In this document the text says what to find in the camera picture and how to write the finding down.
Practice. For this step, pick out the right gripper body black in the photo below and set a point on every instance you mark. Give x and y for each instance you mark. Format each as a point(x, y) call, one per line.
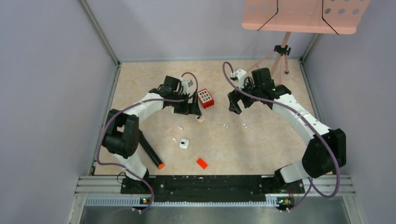
point(252, 90)

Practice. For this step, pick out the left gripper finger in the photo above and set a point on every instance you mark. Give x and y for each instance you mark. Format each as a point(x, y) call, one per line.
point(181, 109)
point(194, 107)

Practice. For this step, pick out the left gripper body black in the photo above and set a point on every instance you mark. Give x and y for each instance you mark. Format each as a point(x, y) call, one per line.
point(180, 96)

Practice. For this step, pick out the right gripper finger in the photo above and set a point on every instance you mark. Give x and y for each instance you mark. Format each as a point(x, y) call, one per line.
point(247, 101)
point(234, 98)

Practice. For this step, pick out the beige earbud case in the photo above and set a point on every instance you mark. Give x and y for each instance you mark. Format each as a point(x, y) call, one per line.
point(200, 119)

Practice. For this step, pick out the white earbud case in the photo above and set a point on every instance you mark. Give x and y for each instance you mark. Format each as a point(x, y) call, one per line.
point(184, 144)

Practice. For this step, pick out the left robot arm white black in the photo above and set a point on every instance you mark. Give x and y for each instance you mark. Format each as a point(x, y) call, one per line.
point(121, 135)

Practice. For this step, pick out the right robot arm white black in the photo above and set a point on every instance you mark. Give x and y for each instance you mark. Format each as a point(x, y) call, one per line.
point(320, 140)

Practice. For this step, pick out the red block with windows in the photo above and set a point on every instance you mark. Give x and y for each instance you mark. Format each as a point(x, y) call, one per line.
point(205, 98)

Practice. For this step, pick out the black marker orange cap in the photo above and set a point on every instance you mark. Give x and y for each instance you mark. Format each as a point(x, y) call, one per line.
point(150, 151)

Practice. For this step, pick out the small orange red block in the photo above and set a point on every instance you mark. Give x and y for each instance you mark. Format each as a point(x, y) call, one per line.
point(202, 163)

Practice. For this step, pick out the pink music stand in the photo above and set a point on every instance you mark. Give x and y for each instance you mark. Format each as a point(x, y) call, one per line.
point(340, 17)

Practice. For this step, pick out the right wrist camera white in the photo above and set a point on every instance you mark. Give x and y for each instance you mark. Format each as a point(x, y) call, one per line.
point(240, 76)

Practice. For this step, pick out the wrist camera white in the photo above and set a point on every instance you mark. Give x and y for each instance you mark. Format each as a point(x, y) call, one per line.
point(240, 76)
point(185, 86)

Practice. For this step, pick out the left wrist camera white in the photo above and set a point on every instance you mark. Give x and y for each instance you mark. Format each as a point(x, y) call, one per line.
point(185, 86)

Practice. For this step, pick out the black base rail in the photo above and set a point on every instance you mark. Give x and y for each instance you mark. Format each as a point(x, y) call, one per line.
point(210, 188)

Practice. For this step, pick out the grey cable duct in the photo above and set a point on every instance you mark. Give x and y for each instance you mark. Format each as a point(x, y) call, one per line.
point(136, 201)

